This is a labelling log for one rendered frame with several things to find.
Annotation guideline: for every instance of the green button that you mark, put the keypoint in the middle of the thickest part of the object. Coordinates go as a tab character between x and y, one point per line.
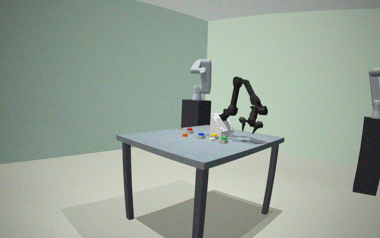
223	140

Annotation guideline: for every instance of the red button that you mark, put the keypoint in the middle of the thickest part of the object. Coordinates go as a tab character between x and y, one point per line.
190	131

